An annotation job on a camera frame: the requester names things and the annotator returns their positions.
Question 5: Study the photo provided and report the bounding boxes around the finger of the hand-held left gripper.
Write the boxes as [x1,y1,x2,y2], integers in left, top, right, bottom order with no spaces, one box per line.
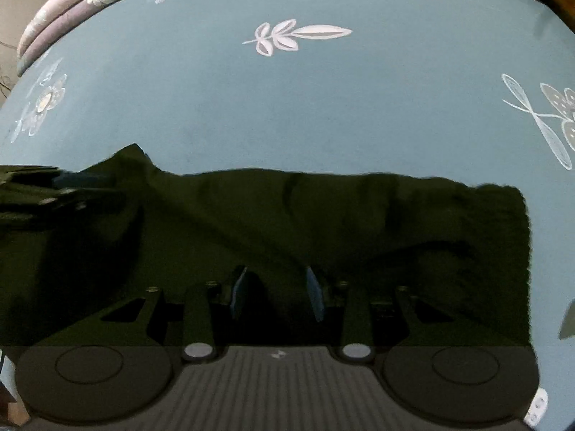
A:
[0,189,91,224]
[0,164,87,190]

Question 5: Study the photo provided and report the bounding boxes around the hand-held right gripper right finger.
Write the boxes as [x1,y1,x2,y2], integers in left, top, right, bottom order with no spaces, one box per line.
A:
[305,265,531,363]

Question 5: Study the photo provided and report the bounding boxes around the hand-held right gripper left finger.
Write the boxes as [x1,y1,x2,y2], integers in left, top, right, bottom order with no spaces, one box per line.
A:
[45,265,251,363]

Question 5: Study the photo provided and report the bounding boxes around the black pants with white print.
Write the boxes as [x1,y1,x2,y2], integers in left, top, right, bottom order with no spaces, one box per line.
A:
[0,144,532,351]

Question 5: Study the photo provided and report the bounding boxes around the folded pink floral quilt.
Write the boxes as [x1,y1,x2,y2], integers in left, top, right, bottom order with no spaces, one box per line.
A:
[15,0,198,77]

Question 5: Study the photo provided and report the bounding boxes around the blue floral bed sheet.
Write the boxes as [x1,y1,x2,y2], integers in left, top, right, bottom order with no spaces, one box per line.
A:
[0,0,575,431]

